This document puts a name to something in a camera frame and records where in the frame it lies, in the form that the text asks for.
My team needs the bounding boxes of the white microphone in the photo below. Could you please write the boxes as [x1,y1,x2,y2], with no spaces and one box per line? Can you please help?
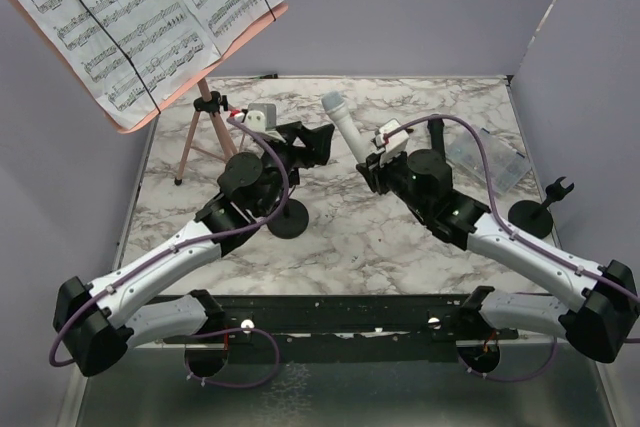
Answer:
[321,91,369,164]

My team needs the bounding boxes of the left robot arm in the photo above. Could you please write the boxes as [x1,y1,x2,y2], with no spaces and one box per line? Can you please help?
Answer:
[49,113,334,377]

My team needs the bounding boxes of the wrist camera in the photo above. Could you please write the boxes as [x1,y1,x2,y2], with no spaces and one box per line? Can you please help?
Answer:
[241,103,282,140]
[372,119,409,166]

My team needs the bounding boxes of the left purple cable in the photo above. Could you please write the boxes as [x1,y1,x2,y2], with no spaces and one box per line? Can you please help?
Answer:
[48,114,291,391]

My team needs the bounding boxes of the black microphone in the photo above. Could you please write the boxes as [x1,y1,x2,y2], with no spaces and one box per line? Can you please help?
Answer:
[427,119,446,160]

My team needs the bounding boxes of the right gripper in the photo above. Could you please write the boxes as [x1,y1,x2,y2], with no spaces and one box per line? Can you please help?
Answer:
[360,144,431,218]

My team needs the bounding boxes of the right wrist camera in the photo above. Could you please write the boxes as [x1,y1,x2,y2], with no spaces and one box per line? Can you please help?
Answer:
[372,119,409,166]

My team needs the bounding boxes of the black mounting rail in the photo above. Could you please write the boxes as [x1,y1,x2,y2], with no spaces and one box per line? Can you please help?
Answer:
[99,289,566,363]

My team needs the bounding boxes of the clear plastic parts box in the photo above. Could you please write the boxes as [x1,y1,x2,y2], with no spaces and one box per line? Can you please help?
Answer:
[446,128,531,195]

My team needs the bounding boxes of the black stand of white microphone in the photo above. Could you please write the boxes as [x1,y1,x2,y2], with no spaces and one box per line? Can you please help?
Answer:
[267,199,309,240]

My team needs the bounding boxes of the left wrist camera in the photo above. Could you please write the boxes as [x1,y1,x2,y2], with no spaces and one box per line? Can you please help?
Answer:
[241,103,282,140]

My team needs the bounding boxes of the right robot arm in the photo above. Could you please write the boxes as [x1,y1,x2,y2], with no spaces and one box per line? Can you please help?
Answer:
[356,149,639,363]

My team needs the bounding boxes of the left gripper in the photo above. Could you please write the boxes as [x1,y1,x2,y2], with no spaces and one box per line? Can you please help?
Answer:
[259,122,334,216]

